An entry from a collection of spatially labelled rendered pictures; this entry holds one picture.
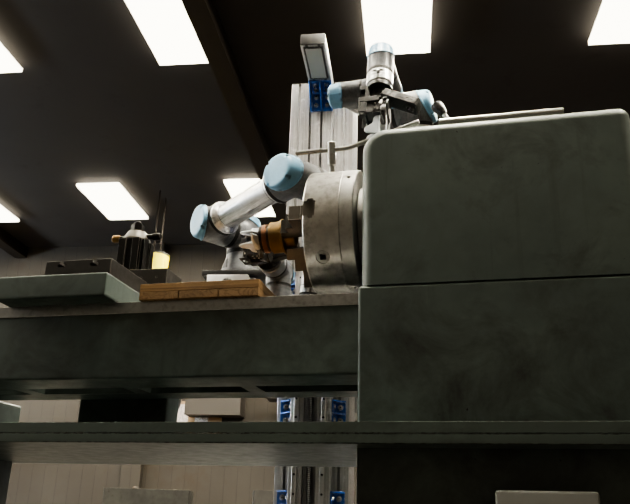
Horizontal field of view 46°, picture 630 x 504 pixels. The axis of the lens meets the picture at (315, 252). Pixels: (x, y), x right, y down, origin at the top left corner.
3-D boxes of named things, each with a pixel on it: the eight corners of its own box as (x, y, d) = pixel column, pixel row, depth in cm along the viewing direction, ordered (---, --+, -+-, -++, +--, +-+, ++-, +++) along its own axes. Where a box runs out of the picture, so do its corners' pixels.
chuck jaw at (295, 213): (325, 219, 192) (315, 199, 181) (325, 237, 190) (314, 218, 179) (284, 222, 194) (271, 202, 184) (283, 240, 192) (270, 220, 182)
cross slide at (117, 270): (179, 320, 221) (181, 305, 222) (109, 275, 181) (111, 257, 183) (123, 322, 225) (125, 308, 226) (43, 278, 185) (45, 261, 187)
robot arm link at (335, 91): (365, 101, 270) (324, 75, 223) (394, 97, 266) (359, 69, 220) (368, 133, 270) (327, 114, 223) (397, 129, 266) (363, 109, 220)
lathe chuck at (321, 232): (363, 297, 205) (359, 185, 210) (340, 288, 175) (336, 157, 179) (330, 298, 207) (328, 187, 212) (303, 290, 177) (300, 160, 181)
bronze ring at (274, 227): (299, 225, 202) (266, 229, 203) (290, 212, 193) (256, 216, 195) (300, 257, 198) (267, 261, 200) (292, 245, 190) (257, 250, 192)
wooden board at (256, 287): (297, 332, 205) (297, 318, 207) (258, 295, 173) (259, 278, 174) (195, 335, 212) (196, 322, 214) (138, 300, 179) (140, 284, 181)
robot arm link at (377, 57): (398, 58, 219) (391, 36, 212) (397, 85, 213) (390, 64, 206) (371, 63, 221) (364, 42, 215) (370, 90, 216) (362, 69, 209)
